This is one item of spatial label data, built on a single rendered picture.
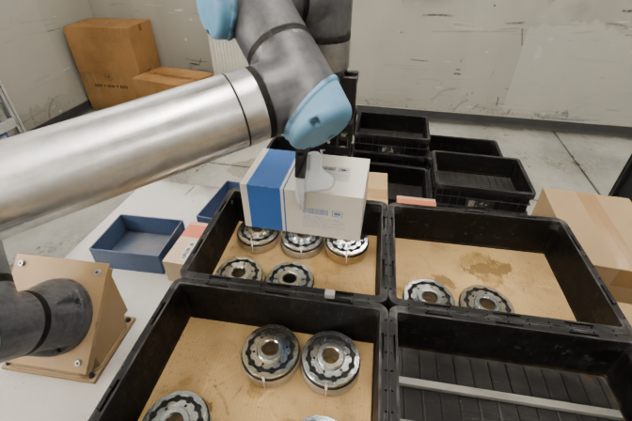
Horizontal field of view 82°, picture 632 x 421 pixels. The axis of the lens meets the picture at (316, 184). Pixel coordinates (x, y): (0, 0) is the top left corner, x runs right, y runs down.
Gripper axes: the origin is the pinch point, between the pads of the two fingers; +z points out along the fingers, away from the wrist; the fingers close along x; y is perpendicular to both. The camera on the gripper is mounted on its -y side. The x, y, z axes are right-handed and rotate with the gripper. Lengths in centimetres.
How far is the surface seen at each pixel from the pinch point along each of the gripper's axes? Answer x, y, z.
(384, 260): 2.2, 15.0, 18.0
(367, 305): -9.4, 12.7, 17.8
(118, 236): 16, -62, 39
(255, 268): 0.7, -12.3, 25.0
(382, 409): -25.8, 16.3, 17.8
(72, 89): 228, -281, 89
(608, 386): -10, 55, 28
